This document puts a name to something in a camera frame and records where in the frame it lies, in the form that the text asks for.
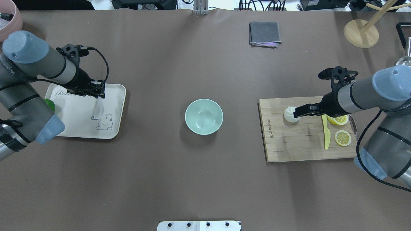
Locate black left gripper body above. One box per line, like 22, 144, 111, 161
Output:
66, 68, 106, 98

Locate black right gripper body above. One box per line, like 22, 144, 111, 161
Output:
310, 92, 343, 117

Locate white steamed bun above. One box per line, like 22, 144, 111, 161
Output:
283, 106, 300, 123

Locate white ceramic soup spoon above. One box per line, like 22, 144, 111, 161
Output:
92, 98, 104, 120

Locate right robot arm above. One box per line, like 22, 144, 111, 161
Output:
293, 65, 411, 192

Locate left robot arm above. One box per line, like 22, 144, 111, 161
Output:
0, 30, 108, 160

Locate pink bowl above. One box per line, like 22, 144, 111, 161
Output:
0, 0, 23, 42

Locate mint green bowl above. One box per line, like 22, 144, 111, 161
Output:
184, 98, 224, 135

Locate stacked lemon slices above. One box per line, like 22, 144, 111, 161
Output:
327, 115, 348, 125

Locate yellow plastic knife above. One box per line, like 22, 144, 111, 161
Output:
321, 115, 331, 150

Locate beige rabbit tray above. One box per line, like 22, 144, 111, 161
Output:
45, 84, 127, 139

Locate single lemon slice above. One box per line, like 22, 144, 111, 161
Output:
334, 130, 351, 147

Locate green lime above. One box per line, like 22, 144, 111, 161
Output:
44, 98, 56, 112

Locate bamboo cutting board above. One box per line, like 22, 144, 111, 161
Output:
258, 96, 356, 163

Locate wooden mug tree stand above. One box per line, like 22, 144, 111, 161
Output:
343, 0, 411, 48

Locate folded grey cloth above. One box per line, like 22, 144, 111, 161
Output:
249, 21, 283, 48

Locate metal scoop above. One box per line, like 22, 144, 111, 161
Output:
395, 37, 411, 67

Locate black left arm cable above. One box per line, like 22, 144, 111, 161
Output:
36, 47, 109, 88

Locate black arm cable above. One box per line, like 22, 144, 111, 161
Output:
356, 110, 411, 193
36, 47, 109, 88

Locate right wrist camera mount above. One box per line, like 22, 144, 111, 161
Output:
318, 66, 358, 93

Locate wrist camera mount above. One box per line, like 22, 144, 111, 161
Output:
318, 66, 358, 93
56, 44, 89, 67

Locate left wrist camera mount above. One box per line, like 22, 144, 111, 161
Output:
56, 44, 89, 67

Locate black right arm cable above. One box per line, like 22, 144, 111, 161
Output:
356, 110, 411, 193

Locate black frame object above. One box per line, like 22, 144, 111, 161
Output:
395, 22, 411, 49

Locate metal clamp bracket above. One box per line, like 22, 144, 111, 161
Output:
193, 0, 209, 15

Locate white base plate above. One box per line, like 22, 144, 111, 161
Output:
157, 220, 242, 231

